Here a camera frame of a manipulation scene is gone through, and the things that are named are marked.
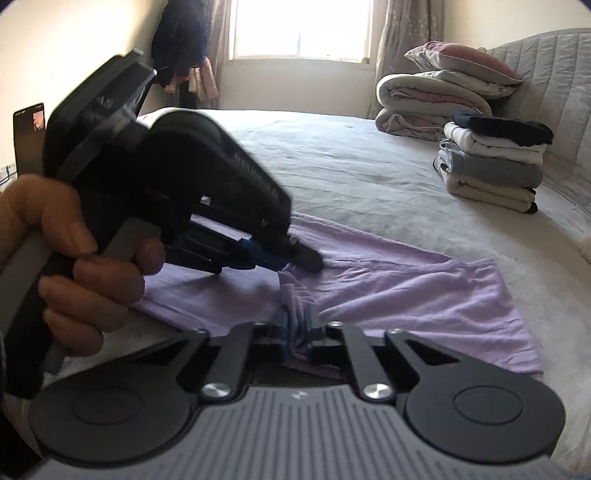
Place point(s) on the pink hanging garment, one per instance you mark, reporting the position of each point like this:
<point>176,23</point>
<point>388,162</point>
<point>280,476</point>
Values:
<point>200,80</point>

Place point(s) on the folded white garment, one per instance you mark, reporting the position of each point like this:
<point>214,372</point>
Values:
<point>492,147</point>

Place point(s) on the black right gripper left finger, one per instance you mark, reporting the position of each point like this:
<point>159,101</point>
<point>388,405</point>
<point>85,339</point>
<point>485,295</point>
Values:
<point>130,408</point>

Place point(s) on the pink grey pillow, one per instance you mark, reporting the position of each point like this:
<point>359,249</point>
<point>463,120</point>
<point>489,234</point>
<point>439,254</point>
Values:
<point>467,67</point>

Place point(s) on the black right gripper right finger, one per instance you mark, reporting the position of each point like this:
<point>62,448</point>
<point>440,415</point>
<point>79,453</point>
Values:
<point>464,407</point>

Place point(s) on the dark hanging clothes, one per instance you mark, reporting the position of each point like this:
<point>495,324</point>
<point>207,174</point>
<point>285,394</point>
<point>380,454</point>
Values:
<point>180,40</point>

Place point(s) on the folded grey garment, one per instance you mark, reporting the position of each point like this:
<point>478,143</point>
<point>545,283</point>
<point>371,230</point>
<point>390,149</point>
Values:
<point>494,171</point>

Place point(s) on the beige left curtain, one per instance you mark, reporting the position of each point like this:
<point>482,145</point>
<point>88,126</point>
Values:
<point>218,20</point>

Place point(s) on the beige right curtain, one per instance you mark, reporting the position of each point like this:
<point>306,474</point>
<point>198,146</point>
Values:
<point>404,25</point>

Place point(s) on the folded grey pink duvet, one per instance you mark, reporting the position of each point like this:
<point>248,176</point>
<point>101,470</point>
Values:
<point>419,107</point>

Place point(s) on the folded black garment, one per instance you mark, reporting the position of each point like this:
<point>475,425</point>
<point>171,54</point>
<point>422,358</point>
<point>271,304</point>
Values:
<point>523,133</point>

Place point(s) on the black smartphone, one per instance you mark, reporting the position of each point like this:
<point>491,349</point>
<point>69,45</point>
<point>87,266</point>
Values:
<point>28,139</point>

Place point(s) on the beige curtain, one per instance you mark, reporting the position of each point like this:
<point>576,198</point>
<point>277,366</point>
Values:
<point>218,20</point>
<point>404,25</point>

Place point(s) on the white fluffy plush toy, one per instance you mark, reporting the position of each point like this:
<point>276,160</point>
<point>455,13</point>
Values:
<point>585,248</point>

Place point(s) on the folded beige garment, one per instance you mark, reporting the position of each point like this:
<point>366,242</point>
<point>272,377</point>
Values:
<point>517,199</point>

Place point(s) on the purple garment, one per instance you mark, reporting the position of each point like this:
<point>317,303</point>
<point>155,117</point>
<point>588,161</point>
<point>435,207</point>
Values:
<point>368,281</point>

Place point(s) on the grey quilted headboard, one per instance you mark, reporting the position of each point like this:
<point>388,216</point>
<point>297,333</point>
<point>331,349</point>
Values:
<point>555,69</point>

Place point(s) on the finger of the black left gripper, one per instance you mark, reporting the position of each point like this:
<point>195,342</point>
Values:
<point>276,252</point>
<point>203,249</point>

